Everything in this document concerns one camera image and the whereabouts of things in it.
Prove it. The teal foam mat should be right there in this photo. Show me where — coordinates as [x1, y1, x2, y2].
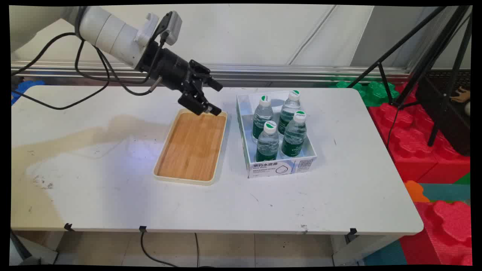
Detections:
[416, 183, 471, 206]

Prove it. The bare person hand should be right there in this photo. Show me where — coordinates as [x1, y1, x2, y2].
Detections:
[450, 87, 471, 104]

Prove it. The blue foam block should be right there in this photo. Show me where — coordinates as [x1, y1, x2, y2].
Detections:
[11, 80, 46, 106]

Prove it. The green label water bottle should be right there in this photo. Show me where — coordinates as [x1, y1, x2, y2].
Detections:
[256, 120, 280, 163]
[278, 90, 302, 135]
[252, 95, 274, 142]
[281, 111, 307, 158]

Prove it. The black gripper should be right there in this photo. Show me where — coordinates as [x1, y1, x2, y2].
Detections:
[140, 40, 224, 116]

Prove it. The black cable with metal plug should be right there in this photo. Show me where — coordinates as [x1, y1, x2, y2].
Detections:
[96, 47, 163, 96]

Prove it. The aluminium rail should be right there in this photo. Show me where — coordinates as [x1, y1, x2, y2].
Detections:
[11, 60, 412, 84]

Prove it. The green foam block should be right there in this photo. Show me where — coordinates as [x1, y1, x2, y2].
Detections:
[328, 80, 400, 108]

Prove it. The black looped cable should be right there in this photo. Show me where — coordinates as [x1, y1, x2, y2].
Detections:
[74, 32, 168, 85]

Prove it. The white and green cardboard box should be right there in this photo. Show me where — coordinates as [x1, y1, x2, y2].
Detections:
[236, 90, 317, 179]

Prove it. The white table leg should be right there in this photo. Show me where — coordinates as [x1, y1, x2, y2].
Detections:
[331, 234, 402, 267]

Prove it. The large red foam block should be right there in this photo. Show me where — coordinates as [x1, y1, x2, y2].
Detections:
[368, 82, 471, 185]

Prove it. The black tripod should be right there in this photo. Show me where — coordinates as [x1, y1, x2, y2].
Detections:
[346, 6, 473, 147]

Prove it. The wooden tray with cream rim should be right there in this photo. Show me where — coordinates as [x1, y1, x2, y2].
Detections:
[153, 108, 228, 186]

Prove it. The black mesh panel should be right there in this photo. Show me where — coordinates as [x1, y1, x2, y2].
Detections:
[416, 70, 471, 157]

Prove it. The orange foam piece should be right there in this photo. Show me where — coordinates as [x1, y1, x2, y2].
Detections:
[405, 180, 430, 203]

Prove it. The thin black cable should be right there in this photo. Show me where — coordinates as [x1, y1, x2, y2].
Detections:
[11, 32, 81, 78]
[13, 45, 111, 111]

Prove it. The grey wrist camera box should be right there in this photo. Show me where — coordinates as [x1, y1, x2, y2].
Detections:
[136, 11, 184, 48]

